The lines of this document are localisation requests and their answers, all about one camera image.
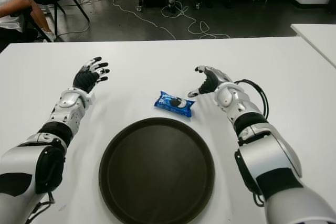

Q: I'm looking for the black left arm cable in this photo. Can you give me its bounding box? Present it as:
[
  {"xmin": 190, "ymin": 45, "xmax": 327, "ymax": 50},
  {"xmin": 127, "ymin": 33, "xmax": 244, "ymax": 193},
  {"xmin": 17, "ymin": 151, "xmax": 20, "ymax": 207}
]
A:
[{"xmin": 26, "ymin": 191, "xmax": 57, "ymax": 224}]

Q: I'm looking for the round dark brown tray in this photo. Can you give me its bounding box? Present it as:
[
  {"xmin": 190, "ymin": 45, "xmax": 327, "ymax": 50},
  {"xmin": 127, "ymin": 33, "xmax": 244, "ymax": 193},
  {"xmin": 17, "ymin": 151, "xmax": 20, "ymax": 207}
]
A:
[{"xmin": 99, "ymin": 118, "xmax": 216, "ymax": 224}]

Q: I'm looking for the left black-white robot hand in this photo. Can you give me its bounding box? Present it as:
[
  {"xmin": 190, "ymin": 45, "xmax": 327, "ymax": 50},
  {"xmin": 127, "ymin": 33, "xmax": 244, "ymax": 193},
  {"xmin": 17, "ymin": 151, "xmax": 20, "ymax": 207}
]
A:
[{"xmin": 72, "ymin": 56, "xmax": 110, "ymax": 93}]

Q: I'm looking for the right black-silver robot hand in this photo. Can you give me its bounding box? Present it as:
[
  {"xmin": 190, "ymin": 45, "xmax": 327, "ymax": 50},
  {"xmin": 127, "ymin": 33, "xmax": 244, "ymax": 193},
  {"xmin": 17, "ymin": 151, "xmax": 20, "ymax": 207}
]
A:
[{"xmin": 187, "ymin": 64, "xmax": 234, "ymax": 98}]

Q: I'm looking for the long white floor cable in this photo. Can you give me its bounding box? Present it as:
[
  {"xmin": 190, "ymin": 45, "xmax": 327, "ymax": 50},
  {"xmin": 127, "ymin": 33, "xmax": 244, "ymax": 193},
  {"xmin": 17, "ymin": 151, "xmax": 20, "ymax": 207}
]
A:
[{"xmin": 112, "ymin": 0, "xmax": 232, "ymax": 40}]

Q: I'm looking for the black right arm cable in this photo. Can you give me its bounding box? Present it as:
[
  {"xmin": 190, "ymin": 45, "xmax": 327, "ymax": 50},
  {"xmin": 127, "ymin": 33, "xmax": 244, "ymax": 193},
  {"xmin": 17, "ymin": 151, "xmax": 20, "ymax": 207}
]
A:
[{"xmin": 233, "ymin": 78, "xmax": 270, "ymax": 207}]

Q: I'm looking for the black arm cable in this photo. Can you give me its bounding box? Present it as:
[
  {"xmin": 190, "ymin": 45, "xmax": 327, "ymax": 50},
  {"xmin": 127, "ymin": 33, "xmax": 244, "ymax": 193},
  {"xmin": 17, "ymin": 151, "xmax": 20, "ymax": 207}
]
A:
[
  {"xmin": 26, "ymin": 191, "xmax": 57, "ymax": 224},
  {"xmin": 233, "ymin": 78, "xmax": 270, "ymax": 207}
]

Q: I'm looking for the white side table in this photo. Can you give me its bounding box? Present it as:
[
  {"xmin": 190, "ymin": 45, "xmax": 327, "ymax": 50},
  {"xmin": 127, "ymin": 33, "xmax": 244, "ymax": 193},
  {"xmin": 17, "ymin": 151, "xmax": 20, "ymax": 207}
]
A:
[{"xmin": 290, "ymin": 24, "xmax": 336, "ymax": 69}]

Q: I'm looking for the blue Oreo cookie packet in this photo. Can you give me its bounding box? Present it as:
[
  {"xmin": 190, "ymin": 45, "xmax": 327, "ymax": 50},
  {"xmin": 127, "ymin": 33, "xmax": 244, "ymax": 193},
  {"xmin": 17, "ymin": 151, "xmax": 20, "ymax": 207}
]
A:
[{"xmin": 153, "ymin": 90, "xmax": 197, "ymax": 119}]

